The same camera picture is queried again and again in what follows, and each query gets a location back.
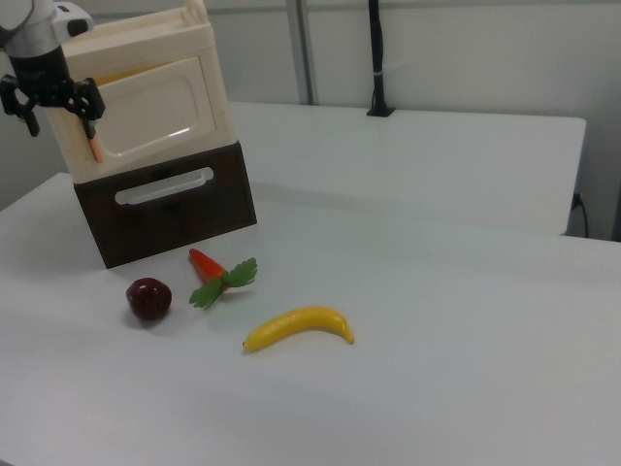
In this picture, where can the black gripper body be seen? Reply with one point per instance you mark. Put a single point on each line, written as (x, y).
(41, 80)

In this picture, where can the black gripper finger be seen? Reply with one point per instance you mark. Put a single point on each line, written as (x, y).
(17, 104)
(89, 104)

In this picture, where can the cream cabinet door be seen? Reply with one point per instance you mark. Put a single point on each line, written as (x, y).
(155, 111)

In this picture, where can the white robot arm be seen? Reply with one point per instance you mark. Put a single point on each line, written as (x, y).
(34, 29)

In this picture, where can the cream plastic cabinet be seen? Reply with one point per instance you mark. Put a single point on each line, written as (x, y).
(145, 34)

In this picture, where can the dark brown wooden drawer box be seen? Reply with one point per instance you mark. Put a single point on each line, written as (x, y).
(218, 204)

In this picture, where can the orange toy carrot with leaves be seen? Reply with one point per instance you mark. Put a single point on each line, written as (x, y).
(206, 264)

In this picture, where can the dark red toy apple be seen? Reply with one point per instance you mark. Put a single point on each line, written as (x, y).
(148, 300)

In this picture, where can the black pole with clamp base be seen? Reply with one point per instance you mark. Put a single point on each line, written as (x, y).
(377, 58)

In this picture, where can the yellow toy banana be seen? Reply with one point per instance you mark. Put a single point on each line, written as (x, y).
(291, 322)

